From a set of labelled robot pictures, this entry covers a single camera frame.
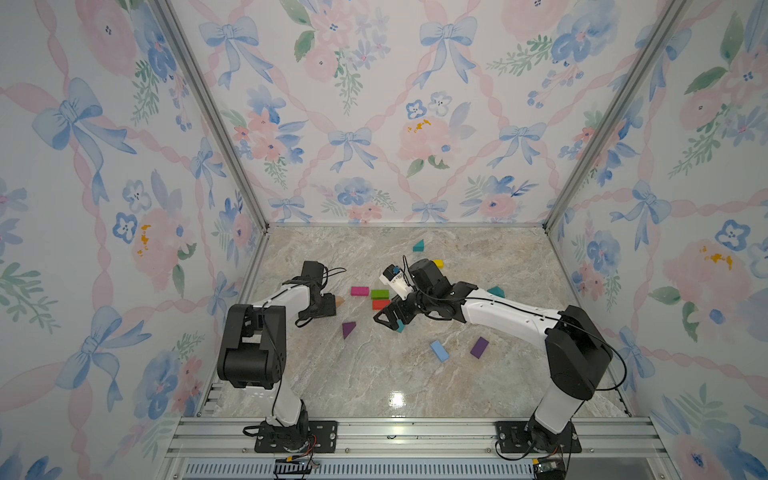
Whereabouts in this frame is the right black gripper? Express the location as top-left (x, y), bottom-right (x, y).
top-left (372, 283), bottom-right (436, 327)

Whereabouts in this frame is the red rectangular block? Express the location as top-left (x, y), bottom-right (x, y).
top-left (372, 300), bottom-right (390, 311)

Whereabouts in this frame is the magenta rectangular block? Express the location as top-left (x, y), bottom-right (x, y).
top-left (350, 286), bottom-right (370, 297)

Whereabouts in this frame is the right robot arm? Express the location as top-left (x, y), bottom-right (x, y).
top-left (374, 259), bottom-right (618, 453)

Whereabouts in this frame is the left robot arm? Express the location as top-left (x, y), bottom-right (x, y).
top-left (216, 261), bottom-right (336, 454)

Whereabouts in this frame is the purple triangular block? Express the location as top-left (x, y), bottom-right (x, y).
top-left (342, 322), bottom-right (357, 339)

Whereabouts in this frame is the light blue rectangular block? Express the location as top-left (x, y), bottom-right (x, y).
top-left (430, 340), bottom-right (450, 363)

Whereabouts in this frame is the purple rectangular block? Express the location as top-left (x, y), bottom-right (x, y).
top-left (470, 337), bottom-right (489, 359)

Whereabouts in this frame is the teal wedge block right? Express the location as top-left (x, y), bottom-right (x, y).
top-left (488, 286), bottom-right (506, 298)

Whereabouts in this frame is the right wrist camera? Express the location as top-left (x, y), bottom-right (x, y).
top-left (379, 264), bottom-right (414, 300)

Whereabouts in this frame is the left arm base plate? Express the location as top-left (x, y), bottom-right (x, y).
top-left (254, 420), bottom-right (338, 455)

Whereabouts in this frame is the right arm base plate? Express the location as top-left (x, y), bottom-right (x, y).
top-left (494, 420), bottom-right (582, 455)

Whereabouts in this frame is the aluminium front rail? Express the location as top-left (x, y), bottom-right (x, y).
top-left (157, 417), bottom-right (679, 479)

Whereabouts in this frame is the left corner aluminium post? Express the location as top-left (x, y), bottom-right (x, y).
top-left (148, 0), bottom-right (269, 235)

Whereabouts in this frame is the corner aluminium post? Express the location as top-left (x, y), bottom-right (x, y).
top-left (148, 0), bottom-right (269, 235)
top-left (543, 0), bottom-right (689, 235)

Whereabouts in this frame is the right corner aluminium post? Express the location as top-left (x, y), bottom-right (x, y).
top-left (543, 0), bottom-right (689, 235)

